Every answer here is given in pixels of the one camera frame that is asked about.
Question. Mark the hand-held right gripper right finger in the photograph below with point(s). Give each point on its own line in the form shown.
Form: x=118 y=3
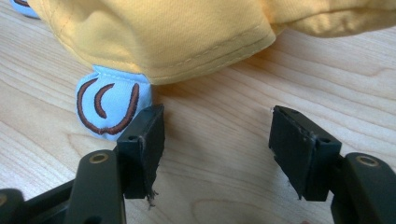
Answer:
x=299 y=149

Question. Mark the yellow hat with blue ears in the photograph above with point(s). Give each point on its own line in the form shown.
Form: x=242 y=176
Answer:
x=155 y=37

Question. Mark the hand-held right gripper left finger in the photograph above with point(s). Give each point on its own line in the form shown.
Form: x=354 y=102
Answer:
x=141 y=155

